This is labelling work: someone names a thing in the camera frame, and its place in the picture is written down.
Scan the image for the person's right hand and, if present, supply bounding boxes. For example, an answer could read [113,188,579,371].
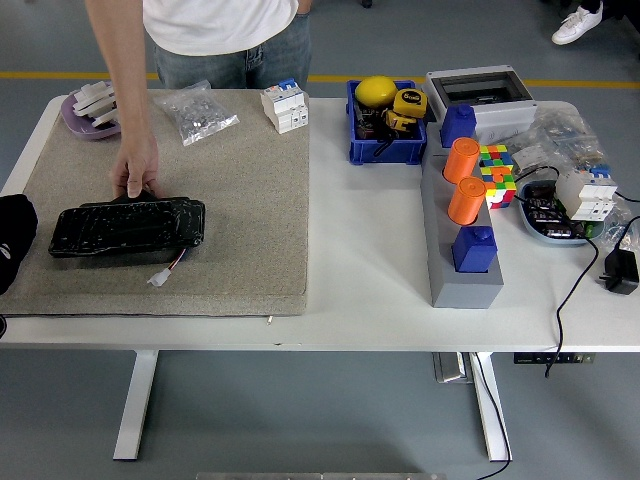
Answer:
[109,134,165,200]

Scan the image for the black glossy panel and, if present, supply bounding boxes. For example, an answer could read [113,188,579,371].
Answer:
[47,192,207,260]

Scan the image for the white connector with coloured wires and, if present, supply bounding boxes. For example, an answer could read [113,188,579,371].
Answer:
[146,247,189,289]

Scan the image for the black cloth rag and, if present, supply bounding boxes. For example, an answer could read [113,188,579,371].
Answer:
[0,193,40,296]

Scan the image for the black desk control panel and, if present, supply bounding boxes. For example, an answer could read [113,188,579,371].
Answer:
[513,352,596,365]

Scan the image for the white plastic clip piece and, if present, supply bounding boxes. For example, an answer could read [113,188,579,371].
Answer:
[73,81,117,114]
[91,106,121,129]

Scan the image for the purple plastic tray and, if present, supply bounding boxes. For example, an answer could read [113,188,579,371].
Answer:
[60,82,123,141]

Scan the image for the clear bag of screws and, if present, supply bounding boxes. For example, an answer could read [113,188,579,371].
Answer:
[154,79,240,148]

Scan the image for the grey-brown mat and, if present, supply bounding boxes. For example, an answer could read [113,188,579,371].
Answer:
[0,88,311,319]

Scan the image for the person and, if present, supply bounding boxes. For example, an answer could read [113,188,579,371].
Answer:
[84,0,314,200]

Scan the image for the dark metal tool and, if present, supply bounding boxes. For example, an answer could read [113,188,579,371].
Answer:
[355,106,385,140]

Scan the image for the blue plastic bin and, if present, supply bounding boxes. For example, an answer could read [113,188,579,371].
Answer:
[345,78,429,166]

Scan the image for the yellow round dome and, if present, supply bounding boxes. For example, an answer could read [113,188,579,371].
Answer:
[354,75,400,110]

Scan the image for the white table leg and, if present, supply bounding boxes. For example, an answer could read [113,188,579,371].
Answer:
[469,351,513,463]
[112,349,160,462]

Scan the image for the yellow and black tool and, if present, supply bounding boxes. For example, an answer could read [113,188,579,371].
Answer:
[382,108,416,136]

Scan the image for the yellow tape measure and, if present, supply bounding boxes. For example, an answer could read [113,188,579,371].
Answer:
[392,88,430,121]

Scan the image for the blue block with knob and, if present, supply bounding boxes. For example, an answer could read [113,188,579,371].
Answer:
[439,104,477,150]
[450,225,499,274]

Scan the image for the orange cylinder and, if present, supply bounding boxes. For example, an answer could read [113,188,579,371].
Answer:
[442,137,482,184]
[446,176,487,226]

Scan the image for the grey block holder base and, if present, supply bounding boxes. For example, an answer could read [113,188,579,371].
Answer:
[419,134,504,310]

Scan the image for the multicolour puzzle cube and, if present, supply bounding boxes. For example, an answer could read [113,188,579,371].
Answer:
[478,143,518,210]

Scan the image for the black electronic parts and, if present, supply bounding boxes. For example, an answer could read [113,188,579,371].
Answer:
[523,182,587,237]

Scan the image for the light blue tray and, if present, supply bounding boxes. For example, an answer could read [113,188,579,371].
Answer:
[515,179,606,248]

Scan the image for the clear bags of small parts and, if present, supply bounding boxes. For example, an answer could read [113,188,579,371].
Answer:
[509,105,612,174]

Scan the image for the person's foot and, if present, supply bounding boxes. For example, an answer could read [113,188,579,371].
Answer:
[551,1,605,46]

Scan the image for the crumpled clear plastic bag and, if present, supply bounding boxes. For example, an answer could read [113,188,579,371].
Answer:
[597,189,636,251]

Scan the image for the black power adapter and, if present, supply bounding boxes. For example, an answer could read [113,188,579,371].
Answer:
[598,248,640,295]

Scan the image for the person's leg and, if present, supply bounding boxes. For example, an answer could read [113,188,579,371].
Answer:
[538,0,640,25]

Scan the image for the white circuit breaker blue switch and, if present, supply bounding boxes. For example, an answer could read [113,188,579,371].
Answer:
[554,163,619,222]
[259,77,310,135]

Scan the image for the grey electrical enclosure box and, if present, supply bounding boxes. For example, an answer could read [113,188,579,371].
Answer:
[423,64,539,146]

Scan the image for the grey metal bracket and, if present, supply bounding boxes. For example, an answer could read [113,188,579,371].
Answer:
[432,352,474,385]

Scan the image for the black cable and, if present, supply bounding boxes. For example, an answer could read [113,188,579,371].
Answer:
[512,165,600,379]
[469,352,512,480]

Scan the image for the thin black adapter cord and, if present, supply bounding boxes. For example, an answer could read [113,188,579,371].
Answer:
[613,215,640,251]

